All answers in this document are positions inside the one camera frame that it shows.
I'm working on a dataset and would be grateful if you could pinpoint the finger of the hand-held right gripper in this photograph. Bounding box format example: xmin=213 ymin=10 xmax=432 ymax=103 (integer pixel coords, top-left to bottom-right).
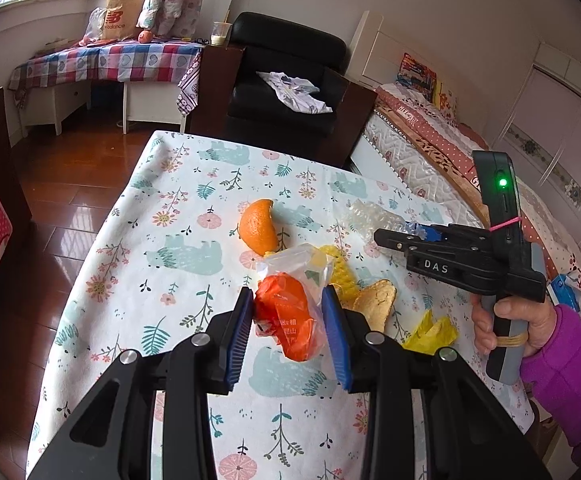
xmin=373 ymin=227 xmax=495 ymax=282
xmin=409 ymin=223 xmax=490 ymax=242

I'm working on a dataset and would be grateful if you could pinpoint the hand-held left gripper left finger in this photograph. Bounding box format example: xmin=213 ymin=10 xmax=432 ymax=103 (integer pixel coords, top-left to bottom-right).
xmin=27 ymin=286 xmax=256 ymax=480

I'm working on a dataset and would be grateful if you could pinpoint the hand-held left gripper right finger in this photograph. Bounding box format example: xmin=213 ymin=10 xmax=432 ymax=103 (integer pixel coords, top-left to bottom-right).
xmin=319 ymin=284 xmax=552 ymax=480

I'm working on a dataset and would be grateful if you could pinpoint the orange plastic bag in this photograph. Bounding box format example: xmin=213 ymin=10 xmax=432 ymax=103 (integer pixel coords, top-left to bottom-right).
xmin=254 ymin=272 xmax=321 ymax=363

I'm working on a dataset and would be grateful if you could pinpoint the clear bubble wrap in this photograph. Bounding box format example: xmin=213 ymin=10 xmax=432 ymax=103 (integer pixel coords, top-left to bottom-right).
xmin=345 ymin=199 xmax=406 ymax=243

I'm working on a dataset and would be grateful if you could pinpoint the yellow foam net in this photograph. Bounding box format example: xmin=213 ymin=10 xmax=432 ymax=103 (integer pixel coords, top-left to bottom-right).
xmin=318 ymin=245 xmax=359 ymax=308

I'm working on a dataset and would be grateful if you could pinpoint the yellow plastic bag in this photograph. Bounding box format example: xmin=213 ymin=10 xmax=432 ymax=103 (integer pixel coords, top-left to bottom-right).
xmin=403 ymin=309 xmax=459 ymax=353

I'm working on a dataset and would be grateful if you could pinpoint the clear plastic bag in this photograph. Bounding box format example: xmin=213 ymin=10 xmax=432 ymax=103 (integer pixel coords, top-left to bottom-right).
xmin=260 ymin=242 xmax=335 ymax=321

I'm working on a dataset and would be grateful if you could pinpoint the orange peel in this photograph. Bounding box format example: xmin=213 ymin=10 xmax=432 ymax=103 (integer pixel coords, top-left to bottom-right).
xmin=238 ymin=199 xmax=278 ymax=256

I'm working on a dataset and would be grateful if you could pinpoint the person's right forearm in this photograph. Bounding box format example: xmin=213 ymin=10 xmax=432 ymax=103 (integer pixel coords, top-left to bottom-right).
xmin=519 ymin=304 xmax=581 ymax=471

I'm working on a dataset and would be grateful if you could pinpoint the person's right hand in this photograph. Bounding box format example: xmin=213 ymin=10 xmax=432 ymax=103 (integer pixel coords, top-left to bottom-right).
xmin=471 ymin=292 xmax=557 ymax=360

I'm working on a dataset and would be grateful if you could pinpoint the brown leaf blanket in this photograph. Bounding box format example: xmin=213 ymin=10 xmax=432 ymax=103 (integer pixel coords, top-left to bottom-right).
xmin=385 ymin=105 xmax=491 ymax=221

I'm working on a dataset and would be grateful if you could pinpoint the blue tissue box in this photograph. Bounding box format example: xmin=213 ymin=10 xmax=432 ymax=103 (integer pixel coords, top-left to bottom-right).
xmin=545 ymin=275 xmax=581 ymax=317

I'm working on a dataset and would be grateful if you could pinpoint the bed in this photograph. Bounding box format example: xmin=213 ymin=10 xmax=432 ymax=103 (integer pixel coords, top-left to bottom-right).
xmin=351 ymin=85 xmax=581 ymax=311

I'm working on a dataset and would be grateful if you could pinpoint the pink floral quilt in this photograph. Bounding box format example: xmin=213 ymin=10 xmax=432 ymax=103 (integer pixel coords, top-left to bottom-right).
xmin=375 ymin=82 xmax=581 ymax=281

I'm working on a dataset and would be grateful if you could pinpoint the floral tablecloth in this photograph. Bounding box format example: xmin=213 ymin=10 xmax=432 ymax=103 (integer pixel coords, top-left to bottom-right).
xmin=25 ymin=131 xmax=536 ymax=480

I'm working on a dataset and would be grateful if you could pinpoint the yellow floral pillow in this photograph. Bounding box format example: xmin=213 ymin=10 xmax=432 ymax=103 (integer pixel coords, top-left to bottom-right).
xmin=433 ymin=80 xmax=459 ymax=121

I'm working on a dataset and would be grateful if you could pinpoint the white wardrobe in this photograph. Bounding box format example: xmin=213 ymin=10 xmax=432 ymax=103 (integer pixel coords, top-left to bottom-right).
xmin=491 ymin=45 xmax=581 ymax=241

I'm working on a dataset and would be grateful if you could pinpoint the colourful printed pillow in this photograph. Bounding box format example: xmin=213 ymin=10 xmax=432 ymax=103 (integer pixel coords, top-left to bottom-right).
xmin=397 ymin=52 xmax=439 ymax=101

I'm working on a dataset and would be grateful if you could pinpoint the white headboard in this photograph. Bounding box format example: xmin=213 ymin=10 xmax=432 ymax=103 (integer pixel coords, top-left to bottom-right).
xmin=345 ymin=10 xmax=541 ymax=126

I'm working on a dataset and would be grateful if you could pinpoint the white garment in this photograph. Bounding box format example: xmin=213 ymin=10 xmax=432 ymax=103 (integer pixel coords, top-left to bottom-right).
xmin=256 ymin=71 xmax=334 ymax=115

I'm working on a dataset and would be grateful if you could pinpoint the black armchair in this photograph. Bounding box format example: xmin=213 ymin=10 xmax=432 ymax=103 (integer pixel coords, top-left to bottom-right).
xmin=226 ymin=11 xmax=349 ymax=141

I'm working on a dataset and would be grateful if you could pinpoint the white desk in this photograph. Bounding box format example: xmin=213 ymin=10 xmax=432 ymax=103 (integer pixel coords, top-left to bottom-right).
xmin=20 ymin=77 xmax=186 ymax=136

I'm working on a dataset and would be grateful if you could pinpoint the checkered tablecloth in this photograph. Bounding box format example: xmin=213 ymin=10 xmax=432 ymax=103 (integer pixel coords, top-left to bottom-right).
xmin=8 ymin=39 xmax=204 ymax=116

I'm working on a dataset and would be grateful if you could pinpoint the translucent plastic bag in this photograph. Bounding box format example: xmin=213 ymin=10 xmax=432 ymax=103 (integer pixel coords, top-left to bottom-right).
xmin=83 ymin=7 xmax=106 ymax=46

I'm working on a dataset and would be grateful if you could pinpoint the brown paper bag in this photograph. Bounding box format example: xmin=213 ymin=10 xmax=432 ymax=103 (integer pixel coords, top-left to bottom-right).
xmin=101 ymin=0 xmax=148 ymax=41

